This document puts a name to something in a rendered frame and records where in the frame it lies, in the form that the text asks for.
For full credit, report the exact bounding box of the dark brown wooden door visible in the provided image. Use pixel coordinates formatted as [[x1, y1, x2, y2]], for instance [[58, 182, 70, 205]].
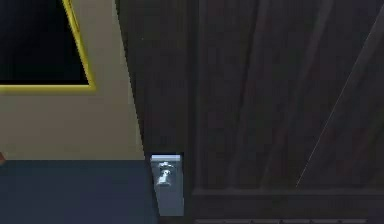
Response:
[[114, 0, 384, 224]]

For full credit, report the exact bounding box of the yellow framed dark picture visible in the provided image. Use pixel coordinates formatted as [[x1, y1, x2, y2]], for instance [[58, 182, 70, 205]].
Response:
[[0, 0, 97, 92]]

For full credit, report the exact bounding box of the silver door handle plate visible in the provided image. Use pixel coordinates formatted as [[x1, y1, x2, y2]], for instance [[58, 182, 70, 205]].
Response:
[[149, 153, 185, 218]]

